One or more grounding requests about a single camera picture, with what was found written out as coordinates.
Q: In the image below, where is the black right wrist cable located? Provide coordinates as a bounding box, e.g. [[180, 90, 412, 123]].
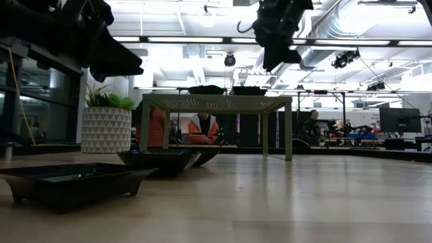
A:
[[236, 20, 254, 34]]

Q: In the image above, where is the black wavy square plate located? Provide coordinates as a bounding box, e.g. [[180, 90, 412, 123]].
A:
[[232, 85, 268, 94]]

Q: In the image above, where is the silver ventilation duct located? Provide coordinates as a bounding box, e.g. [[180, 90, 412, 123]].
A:
[[298, 6, 372, 71]]

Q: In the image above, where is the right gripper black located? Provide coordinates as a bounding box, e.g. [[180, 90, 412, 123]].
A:
[[252, 9, 306, 73]]

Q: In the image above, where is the black background rig frame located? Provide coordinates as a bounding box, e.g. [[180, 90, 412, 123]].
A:
[[295, 89, 348, 141]]

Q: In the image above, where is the black computer monitor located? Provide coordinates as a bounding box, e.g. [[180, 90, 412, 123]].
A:
[[379, 107, 423, 134]]

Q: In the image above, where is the yellow hanging cable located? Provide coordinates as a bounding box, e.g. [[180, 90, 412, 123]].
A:
[[7, 47, 37, 146]]

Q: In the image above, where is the succulent in white pot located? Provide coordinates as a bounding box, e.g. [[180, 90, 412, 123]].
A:
[[80, 84, 136, 155]]

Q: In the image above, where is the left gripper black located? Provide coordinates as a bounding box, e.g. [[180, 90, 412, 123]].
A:
[[62, 0, 144, 83]]

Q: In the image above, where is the green perforated metal shelf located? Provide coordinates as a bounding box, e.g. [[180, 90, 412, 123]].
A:
[[140, 93, 294, 161]]

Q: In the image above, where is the small black square plate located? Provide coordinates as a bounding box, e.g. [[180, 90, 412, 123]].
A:
[[0, 163, 159, 215], [231, 88, 261, 97]]

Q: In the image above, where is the person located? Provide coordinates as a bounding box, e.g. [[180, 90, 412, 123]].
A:
[[134, 105, 171, 148], [301, 109, 327, 146], [188, 113, 221, 146]]

